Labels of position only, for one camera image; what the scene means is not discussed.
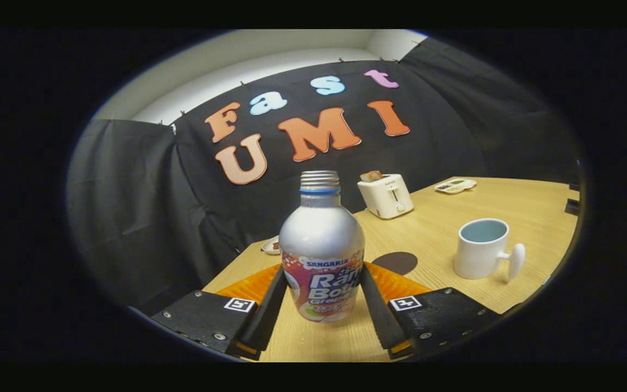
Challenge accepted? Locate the dark brown round coaster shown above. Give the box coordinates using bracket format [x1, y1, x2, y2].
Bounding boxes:
[372, 252, 419, 276]

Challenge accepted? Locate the wooden table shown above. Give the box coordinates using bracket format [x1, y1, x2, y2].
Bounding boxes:
[203, 176, 581, 363]

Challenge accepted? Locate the white cup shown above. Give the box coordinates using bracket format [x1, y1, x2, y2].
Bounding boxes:
[453, 218, 526, 281]

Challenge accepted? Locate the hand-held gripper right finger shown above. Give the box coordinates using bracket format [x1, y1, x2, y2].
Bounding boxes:
[360, 261, 502, 360]

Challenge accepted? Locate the black backdrop cloth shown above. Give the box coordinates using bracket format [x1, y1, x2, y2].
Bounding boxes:
[66, 37, 583, 314]

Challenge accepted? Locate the white toaster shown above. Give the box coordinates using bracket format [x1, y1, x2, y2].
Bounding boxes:
[357, 174, 415, 219]

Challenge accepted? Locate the white compartment tray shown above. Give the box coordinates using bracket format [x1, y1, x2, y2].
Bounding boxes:
[435, 178, 477, 194]

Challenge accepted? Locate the silver juice bottle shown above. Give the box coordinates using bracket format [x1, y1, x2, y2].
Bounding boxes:
[279, 170, 366, 324]

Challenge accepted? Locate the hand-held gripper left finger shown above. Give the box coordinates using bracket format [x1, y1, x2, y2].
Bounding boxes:
[151, 264, 288, 361]

